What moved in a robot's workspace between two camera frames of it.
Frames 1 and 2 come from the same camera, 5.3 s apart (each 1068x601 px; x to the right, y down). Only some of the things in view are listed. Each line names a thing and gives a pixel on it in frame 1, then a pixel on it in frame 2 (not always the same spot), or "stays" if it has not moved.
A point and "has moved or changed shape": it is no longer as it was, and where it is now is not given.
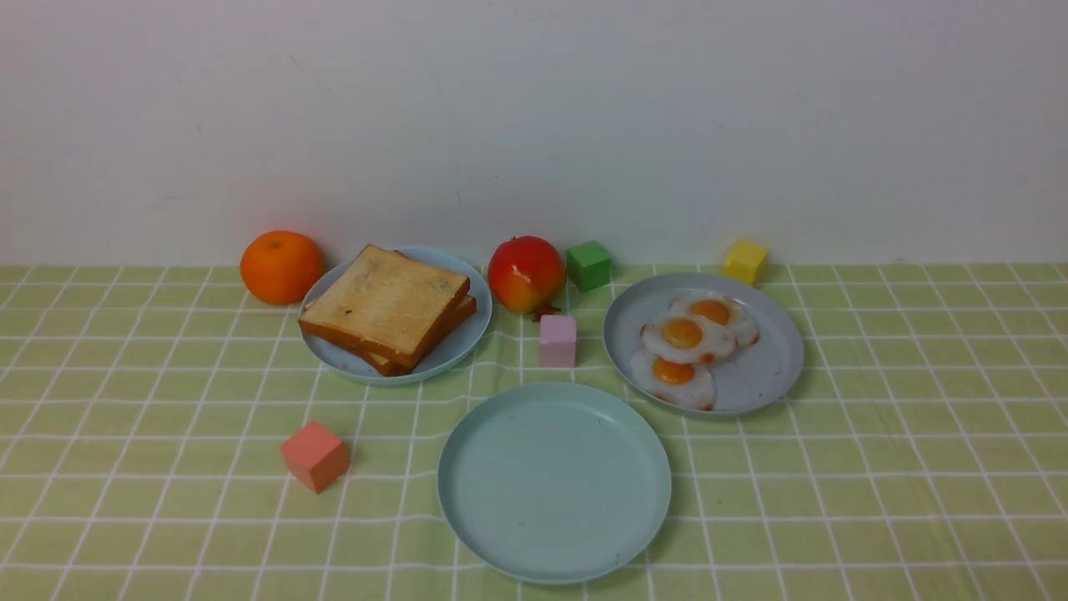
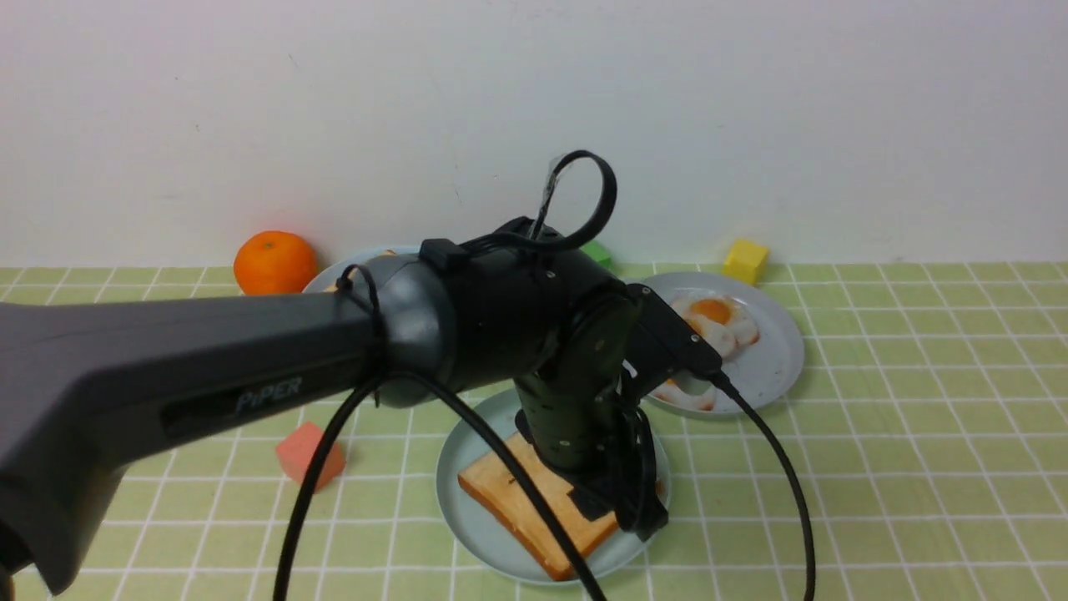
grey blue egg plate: (748, 379) stays
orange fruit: (281, 267) stays
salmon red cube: (315, 457) stays
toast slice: (387, 305) has moved or changed shape
